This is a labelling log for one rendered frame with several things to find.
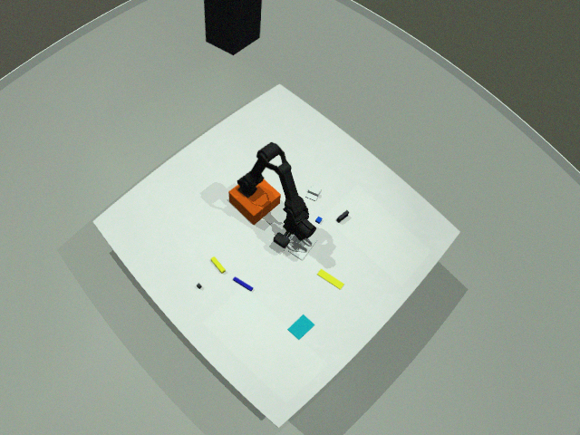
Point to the blue flat bar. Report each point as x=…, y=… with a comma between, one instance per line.
x=245, y=285

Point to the teal flat rectangular plate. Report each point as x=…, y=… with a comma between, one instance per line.
x=301, y=327

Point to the yellow flat bar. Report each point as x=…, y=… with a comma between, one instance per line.
x=330, y=279
x=218, y=265

